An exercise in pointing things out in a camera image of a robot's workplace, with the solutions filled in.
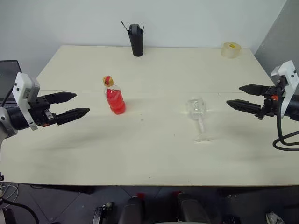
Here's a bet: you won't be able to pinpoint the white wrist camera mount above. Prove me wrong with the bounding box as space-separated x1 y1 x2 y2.
271 60 299 117
12 72 41 131

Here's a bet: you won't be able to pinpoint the black tall cup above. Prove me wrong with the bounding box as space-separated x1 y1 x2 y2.
127 29 145 57

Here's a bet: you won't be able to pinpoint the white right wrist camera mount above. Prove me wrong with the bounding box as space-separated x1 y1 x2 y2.
271 60 299 117

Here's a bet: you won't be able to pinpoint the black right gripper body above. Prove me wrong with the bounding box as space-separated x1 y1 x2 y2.
256 85 285 121

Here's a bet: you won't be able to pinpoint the yellow bottle cap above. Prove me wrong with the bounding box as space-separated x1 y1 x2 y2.
102 75 115 87

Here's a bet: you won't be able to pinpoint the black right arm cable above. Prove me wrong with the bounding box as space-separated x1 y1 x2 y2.
272 78 299 152

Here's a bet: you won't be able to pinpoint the dark grey laptop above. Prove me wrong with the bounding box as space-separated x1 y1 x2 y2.
0 60 23 105

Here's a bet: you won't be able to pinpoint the red liquid plastic bottle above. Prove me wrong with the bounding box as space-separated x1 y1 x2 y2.
102 75 127 115

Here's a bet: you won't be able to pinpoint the white cables on floor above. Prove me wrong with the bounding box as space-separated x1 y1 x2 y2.
0 183 19 206

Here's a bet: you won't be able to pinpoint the translucent tape roll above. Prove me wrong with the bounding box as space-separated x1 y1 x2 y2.
221 42 242 59

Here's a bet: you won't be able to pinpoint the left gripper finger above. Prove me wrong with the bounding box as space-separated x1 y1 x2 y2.
56 107 91 126
46 91 78 105

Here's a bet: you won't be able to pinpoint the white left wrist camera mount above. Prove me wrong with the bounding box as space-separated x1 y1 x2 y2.
12 72 41 131

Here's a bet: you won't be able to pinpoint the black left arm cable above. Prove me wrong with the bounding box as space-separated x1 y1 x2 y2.
1 85 15 107

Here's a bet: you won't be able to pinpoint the small black device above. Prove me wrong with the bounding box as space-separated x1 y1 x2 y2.
93 202 115 224

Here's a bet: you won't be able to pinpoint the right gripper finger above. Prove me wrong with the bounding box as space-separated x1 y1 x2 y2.
226 99 265 116
239 84 270 97

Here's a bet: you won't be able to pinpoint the grey black tool in cup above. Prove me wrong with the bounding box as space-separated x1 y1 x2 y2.
129 23 142 35

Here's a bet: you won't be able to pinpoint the clear wine glass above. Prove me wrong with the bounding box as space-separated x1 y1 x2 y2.
185 95 214 142

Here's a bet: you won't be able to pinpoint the dark rounded shape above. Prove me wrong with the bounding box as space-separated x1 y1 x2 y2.
172 191 212 224
119 192 147 224

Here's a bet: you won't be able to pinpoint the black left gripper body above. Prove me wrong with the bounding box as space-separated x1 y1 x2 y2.
28 95 59 128

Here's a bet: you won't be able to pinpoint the black cable on floor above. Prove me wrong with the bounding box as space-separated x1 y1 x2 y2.
0 198 39 224

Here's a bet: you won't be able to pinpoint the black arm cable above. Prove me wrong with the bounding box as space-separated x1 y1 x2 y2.
1 85 15 107
272 78 299 152

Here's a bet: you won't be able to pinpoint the grey white shoe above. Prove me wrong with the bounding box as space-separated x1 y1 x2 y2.
266 211 285 224

